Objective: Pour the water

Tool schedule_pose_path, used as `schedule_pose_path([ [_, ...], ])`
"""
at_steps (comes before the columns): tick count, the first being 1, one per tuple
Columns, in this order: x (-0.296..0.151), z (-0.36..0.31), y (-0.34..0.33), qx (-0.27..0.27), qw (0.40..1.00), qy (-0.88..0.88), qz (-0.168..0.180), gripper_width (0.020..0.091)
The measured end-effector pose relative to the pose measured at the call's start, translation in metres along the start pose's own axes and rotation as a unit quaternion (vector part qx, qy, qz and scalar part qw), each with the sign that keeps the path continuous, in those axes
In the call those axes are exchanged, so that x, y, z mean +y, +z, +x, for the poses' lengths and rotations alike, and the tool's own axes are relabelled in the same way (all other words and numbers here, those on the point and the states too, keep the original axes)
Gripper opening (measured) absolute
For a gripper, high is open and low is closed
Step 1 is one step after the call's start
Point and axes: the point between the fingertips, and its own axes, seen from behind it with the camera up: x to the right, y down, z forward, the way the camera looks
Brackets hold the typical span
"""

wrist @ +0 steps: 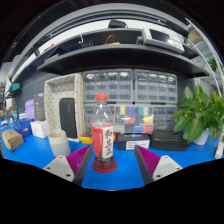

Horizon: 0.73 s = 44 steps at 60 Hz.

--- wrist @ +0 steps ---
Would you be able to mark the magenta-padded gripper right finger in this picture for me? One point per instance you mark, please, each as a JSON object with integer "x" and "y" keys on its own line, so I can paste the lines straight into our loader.
{"x": 155, "y": 165}

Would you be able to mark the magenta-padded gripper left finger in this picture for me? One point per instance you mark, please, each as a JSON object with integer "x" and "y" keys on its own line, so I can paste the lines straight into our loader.
{"x": 71, "y": 163}

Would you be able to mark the clear red-capped drink bottle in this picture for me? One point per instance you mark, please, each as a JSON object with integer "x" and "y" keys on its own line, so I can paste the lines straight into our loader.
{"x": 102, "y": 140}

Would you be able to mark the grey cup with cork base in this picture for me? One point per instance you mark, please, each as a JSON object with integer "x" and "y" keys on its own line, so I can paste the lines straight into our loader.
{"x": 59, "y": 143}

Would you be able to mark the flat black case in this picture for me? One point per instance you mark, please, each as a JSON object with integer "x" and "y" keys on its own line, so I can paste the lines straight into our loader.
{"x": 170, "y": 140}

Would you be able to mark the black box with white label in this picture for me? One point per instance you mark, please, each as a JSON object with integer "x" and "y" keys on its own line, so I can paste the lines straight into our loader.
{"x": 133, "y": 141}

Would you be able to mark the flat round red coaster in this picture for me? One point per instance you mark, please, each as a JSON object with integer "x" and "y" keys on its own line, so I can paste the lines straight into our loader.
{"x": 113, "y": 168}

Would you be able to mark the black rectangular device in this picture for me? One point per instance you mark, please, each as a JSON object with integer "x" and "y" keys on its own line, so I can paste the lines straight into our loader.
{"x": 68, "y": 118}

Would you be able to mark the clear organizer with coloured parts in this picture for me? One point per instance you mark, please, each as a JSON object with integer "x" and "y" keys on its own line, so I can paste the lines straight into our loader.
{"x": 133, "y": 120}

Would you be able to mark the blue box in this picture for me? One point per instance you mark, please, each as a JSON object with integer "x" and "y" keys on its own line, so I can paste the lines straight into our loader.
{"x": 23, "y": 128}

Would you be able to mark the beige perforated storage basket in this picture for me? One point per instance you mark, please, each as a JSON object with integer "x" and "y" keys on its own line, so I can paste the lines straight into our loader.
{"x": 51, "y": 106}

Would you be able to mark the brown cardboard box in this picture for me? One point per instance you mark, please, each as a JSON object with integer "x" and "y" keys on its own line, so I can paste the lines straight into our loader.
{"x": 12, "y": 140}

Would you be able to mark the green plant in white pot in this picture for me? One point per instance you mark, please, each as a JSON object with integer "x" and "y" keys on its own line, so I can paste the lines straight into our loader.
{"x": 196, "y": 116}

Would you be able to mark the dark grey flat box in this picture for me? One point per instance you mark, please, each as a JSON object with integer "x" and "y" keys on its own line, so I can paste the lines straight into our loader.
{"x": 39, "y": 106}

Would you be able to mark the purple bag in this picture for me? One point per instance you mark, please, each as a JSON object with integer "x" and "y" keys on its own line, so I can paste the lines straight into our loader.
{"x": 30, "y": 110}

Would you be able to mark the teal object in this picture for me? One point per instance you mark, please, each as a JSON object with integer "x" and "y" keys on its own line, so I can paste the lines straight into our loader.
{"x": 15, "y": 87}

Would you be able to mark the grey overhead shelf unit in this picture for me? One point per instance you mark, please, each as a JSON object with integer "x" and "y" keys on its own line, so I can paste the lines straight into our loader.
{"x": 116, "y": 55}

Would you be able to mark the white metal rack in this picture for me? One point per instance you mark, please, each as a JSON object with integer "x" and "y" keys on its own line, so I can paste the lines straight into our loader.
{"x": 208, "y": 53}

